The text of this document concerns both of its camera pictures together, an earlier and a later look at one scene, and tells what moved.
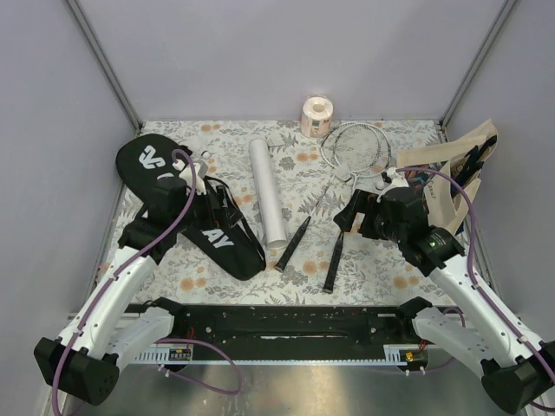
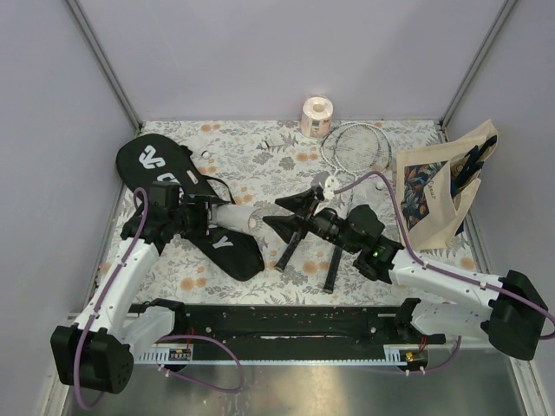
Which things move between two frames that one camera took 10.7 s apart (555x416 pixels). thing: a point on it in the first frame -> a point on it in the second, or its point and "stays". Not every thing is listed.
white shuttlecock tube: x=270 y=208 -> x=244 y=217
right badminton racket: x=360 y=151 stays
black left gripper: x=215 y=216 stays
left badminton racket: x=345 y=148 stays
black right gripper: x=362 y=202 -> x=301 y=203
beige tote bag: x=453 y=171 stays
